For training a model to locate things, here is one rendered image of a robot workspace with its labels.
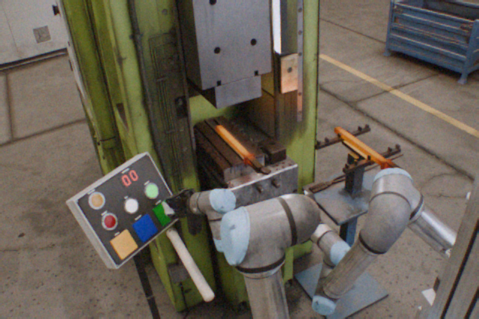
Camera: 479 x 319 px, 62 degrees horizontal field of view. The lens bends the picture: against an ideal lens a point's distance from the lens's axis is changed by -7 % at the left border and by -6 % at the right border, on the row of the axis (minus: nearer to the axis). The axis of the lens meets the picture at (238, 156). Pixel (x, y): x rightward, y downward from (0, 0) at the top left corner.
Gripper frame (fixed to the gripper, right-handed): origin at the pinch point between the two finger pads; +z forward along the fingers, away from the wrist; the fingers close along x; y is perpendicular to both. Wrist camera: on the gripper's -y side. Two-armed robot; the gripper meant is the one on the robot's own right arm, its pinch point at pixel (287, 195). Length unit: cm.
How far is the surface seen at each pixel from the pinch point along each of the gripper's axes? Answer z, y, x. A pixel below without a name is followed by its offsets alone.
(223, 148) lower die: 44.3, 0.9, -5.8
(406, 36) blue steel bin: 246, 68, 335
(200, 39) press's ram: 31, -56, -16
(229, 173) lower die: 30.7, 4.6, -9.8
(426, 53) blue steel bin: 213, 81, 338
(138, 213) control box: 14, -6, -53
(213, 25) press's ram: 31, -60, -11
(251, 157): 28.5, -1.3, -0.1
